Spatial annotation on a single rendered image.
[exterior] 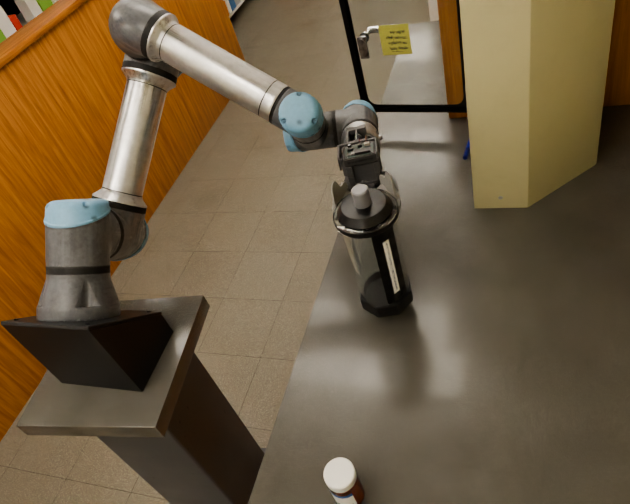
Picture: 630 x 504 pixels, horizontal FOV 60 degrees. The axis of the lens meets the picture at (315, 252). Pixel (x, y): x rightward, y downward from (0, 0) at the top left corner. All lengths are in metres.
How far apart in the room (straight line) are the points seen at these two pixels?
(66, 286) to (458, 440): 0.74
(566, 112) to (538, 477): 0.68
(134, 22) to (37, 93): 1.75
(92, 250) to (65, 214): 0.08
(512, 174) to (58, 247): 0.90
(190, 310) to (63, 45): 2.00
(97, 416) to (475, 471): 0.71
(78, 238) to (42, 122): 1.77
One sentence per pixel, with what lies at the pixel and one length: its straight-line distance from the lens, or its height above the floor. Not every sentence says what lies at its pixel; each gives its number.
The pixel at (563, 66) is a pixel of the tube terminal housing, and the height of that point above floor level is 1.23.
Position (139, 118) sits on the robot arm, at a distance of 1.24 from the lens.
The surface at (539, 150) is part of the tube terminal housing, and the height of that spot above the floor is 1.07.
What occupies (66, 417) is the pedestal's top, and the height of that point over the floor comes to 0.94.
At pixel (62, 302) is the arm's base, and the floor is 1.15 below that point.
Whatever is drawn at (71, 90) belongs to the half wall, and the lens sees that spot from 2.99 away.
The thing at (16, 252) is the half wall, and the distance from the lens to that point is 2.69.
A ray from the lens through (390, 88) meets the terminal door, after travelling 1.50.
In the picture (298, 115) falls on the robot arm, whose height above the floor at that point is 1.30.
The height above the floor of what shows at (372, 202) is 1.21.
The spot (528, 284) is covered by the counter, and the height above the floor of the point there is 0.94.
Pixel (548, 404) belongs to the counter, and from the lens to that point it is 0.96.
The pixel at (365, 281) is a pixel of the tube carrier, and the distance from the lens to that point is 0.96.
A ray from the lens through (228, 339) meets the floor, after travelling 2.44.
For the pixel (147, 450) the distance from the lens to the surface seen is 1.38.
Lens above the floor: 1.77
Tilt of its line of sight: 42 degrees down
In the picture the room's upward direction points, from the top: 20 degrees counter-clockwise
